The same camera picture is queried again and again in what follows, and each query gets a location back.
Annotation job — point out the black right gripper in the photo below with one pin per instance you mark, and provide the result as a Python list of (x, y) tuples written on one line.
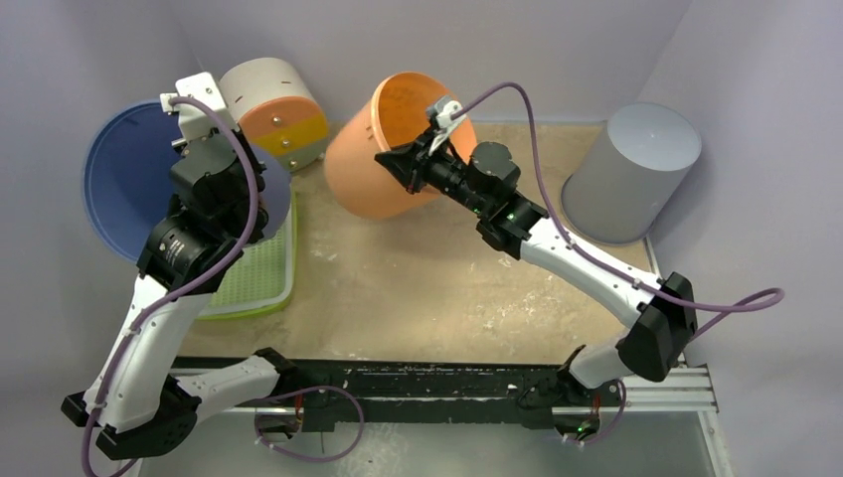
[(420, 161)]

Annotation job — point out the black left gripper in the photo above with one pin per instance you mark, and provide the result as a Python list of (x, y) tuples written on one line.
[(243, 144)]

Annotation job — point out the orange plastic bucket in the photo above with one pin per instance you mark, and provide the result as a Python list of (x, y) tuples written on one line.
[(393, 116)]

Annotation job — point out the blue plastic bucket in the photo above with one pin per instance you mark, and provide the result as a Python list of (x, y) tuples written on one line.
[(127, 191)]

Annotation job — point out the large grey plastic bucket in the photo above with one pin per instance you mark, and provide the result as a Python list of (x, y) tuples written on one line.
[(629, 174)]

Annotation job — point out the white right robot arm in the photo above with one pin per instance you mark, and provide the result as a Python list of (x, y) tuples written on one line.
[(657, 329)]

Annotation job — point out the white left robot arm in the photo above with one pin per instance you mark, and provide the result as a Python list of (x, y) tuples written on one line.
[(135, 408)]

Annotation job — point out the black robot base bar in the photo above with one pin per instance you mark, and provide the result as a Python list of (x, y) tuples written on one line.
[(535, 396)]

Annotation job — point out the cream cabinet with coloured drawers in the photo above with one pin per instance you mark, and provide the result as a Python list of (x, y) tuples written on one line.
[(276, 111)]

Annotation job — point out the pale green perforated basket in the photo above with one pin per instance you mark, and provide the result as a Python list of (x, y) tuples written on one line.
[(261, 281)]

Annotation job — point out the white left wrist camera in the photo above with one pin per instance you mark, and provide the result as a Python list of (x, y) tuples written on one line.
[(199, 106)]

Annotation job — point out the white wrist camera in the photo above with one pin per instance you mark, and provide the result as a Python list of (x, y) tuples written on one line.
[(444, 116), (199, 106)]

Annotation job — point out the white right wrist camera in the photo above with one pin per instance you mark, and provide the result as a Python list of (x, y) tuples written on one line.
[(444, 116)]

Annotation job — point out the aluminium frame rail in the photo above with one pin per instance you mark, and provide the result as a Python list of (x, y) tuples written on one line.
[(684, 390)]

